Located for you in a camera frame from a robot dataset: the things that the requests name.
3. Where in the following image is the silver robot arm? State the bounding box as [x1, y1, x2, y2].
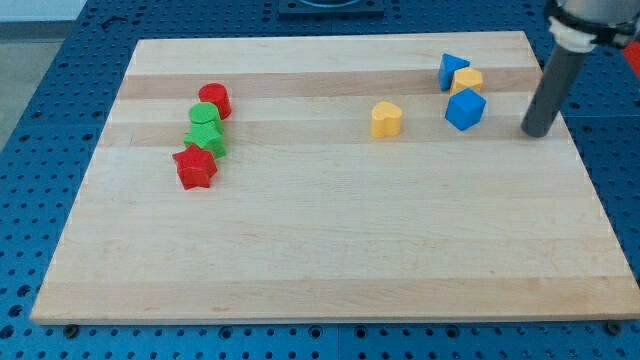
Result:
[544, 0, 639, 53]

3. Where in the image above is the yellow heart block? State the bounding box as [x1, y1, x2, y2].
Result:
[370, 101, 403, 138]

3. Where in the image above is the blue cube block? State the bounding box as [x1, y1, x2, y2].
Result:
[445, 88, 487, 131]

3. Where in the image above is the wooden board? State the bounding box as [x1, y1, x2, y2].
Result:
[31, 31, 639, 325]

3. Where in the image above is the green star block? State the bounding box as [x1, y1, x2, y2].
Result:
[183, 122, 227, 159]

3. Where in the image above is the red star block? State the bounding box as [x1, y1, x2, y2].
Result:
[172, 144, 218, 190]

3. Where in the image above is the green cylinder block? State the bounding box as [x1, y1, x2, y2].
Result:
[189, 102, 224, 133]

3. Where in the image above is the red cylinder block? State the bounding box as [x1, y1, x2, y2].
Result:
[198, 83, 232, 120]

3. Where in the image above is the blue triangle block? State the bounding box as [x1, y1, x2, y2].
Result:
[438, 53, 470, 91]

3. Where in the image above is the yellow hexagon block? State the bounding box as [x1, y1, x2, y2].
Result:
[449, 67, 484, 95]

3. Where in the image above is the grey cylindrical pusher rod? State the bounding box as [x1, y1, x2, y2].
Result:
[520, 44, 588, 138]

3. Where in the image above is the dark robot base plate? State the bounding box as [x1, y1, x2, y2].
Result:
[277, 0, 384, 17]

